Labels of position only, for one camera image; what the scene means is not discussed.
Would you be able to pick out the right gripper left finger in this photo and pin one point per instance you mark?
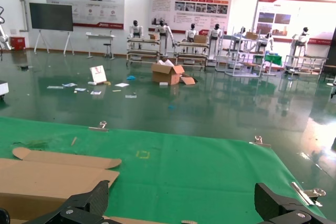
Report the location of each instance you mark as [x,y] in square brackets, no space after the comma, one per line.
[86,205]

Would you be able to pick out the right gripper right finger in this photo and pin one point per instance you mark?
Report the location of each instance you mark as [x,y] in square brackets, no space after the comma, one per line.
[278,208]

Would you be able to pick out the white industrial robot arm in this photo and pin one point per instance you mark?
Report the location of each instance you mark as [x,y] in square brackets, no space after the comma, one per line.
[4,37]

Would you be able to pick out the open brown cardboard box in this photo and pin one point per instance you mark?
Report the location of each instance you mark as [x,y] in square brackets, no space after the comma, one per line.
[39,179]

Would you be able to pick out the small cardboard box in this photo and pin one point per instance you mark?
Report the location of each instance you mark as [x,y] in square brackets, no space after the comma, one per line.
[153,36]
[251,35]
[200,39]

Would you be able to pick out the red box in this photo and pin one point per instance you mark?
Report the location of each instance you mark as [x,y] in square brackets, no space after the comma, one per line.
[18,43]

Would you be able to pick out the silver binder clip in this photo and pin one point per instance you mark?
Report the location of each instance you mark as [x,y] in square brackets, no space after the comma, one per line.
[260,142]
[102,127]
[305,195]

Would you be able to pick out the small wooden stick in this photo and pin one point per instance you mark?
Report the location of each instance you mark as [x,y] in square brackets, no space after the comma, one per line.
[74,140]

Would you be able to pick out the green table cloth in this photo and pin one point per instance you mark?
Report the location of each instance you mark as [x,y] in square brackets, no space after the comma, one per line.
[197,176]

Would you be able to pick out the small grey metal piece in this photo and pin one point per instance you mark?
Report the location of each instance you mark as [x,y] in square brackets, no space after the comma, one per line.
[189,222]

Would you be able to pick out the white paper sheet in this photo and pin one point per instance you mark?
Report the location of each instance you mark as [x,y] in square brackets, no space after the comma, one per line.
[130,96]
[55,87]
[95,93]
[122,85]

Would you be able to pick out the blue cloth scrap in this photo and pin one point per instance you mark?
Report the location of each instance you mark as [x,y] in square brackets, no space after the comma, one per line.
[172,107]
[130,78]

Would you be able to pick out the white paper bag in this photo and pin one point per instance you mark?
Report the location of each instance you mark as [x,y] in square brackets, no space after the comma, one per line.
[98,74]

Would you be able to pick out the metal pipe workbench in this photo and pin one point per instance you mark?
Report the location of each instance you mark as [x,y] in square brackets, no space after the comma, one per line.
[191,56]
[304,62]
[143,52]

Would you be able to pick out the green covered table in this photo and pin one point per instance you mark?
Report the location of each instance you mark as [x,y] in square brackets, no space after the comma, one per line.
[273,59]

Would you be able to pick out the metal pipe shelf rack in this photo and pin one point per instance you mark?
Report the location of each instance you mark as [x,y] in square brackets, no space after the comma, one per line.
[241,61]

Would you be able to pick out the large open cardboard carton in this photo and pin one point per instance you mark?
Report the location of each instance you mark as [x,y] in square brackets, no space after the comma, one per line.
[168,74]

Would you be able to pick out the black round stool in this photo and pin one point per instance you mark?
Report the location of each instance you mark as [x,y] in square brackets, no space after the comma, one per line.
[108,48]

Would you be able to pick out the white humanoid robot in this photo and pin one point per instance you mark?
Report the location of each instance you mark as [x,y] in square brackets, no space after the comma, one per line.
[302,40]
[268,41]
[242,33]
[136,30]
[191,33]
[162,32]
[215,35]

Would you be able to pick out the white desk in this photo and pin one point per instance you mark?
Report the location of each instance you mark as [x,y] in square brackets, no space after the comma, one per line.
[99,36]

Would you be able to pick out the black screen on stand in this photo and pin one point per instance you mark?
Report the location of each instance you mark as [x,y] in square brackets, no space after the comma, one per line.
[51,16]

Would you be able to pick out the white wall info poster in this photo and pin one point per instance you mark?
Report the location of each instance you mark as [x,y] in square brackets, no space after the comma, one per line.
[162,6]
[105,3]
[294,11]

